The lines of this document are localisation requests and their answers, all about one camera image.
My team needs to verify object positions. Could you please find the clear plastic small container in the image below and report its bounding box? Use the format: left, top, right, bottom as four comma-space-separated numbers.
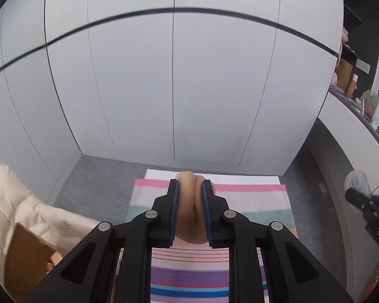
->
344, 170, 372, 197

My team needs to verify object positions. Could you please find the tan makeup sponge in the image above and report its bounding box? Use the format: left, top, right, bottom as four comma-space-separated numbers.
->
176, 171, 207, 245

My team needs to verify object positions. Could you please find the brown cardboard box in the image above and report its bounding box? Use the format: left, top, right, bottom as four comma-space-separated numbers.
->
5, 223, 66, 302

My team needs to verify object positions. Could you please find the striped colourful cloth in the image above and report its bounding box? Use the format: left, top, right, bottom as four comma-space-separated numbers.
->
109, 178, 299, 303

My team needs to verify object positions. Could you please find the cream padded chair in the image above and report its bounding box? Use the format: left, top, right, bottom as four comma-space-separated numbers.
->
0, 164, 99, 283

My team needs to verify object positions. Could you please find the brown box on shelf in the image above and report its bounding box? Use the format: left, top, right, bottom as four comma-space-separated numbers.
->
336, 59, 353, 92

